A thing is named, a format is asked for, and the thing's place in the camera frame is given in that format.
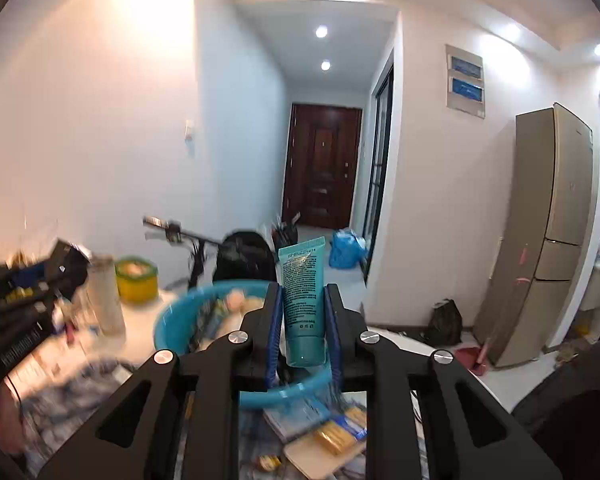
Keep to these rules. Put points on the red dustpan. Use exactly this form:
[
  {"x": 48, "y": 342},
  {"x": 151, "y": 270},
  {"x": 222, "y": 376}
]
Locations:
[{"x": 475, "y": 357}]

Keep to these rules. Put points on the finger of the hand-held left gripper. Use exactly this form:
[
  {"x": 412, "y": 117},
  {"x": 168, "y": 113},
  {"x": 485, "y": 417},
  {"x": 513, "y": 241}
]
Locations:
[
  {"x": 25, "y": 305},
  {"x": 55, "y": 267}
]

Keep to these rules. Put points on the beige plastic tray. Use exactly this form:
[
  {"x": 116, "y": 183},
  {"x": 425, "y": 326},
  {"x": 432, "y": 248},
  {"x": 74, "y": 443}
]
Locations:
[{"x": 310, "y": 460}]

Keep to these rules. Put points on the champagne refrigerator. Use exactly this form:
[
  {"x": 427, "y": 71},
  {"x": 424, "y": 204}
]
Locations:
[{"x": 545, "y": 235}]

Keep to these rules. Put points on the black framed glass door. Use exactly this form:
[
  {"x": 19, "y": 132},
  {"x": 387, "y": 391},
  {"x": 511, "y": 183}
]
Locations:
[{"x": 380, "y": 175}]

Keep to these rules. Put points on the dark brown door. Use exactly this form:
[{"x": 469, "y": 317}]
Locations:
[{"x": 322, "y": 165}]

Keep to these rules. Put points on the black backpack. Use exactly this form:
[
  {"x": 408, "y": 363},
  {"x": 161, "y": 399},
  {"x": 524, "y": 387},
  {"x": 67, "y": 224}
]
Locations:
[{"x": 245, "y": 257}]

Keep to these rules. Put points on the teal cream tube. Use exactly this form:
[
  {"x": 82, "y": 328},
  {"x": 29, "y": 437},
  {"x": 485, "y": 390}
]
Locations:
[{"x": 302, "y": 300}]

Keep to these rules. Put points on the person's left hand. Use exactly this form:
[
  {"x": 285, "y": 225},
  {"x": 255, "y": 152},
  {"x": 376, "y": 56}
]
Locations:
[{"x": 7, "y": 425}]

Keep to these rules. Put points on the wrapped yellow soap bar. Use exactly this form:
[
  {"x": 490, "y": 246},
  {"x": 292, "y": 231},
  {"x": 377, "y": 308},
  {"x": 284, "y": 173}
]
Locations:
[{"x": 335, "y": 439}]

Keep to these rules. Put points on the beige floral tumbler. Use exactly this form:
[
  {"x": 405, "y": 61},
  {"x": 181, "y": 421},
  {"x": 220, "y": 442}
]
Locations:
[{"x": 105, "y": 300}]

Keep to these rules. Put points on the blue plastic basin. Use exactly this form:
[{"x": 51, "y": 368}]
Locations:
[{"x": 175, "y": 325}]

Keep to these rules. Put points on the blue plastic bag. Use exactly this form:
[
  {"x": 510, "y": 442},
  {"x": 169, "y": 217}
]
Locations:
[{"x": 347, "y": 250}]

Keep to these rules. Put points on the black bicycle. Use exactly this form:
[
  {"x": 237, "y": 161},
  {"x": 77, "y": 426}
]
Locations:
[{"x": 180, "y": 234}]

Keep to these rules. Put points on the black bag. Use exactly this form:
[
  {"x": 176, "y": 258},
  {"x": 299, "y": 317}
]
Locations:
[{"x": 444, "y": 324}]

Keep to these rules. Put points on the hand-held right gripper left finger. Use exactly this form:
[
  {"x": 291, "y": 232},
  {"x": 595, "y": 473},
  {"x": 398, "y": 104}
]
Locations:
[{"x": 275, "y": 340}]

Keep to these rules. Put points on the clear bag with beige puff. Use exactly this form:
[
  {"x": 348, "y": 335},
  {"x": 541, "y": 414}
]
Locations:
[{"x": 237, "y": 302}]

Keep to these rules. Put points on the blue white sachet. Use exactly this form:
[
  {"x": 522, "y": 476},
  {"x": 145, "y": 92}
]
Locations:
[{"x": 300, "y": 415}]

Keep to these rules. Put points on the yellow tub with green lid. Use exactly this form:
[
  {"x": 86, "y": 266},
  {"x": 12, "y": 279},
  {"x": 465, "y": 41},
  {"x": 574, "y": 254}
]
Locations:
[{"x": 136, "y": 282}]

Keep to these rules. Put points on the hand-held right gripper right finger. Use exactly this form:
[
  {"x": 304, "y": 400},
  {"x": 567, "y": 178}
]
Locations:
[{"x": 333, "y": 340}]

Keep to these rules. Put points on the grey electrical panel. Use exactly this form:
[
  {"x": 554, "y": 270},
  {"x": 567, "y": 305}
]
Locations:
[{"x": 465, "y": 82}]

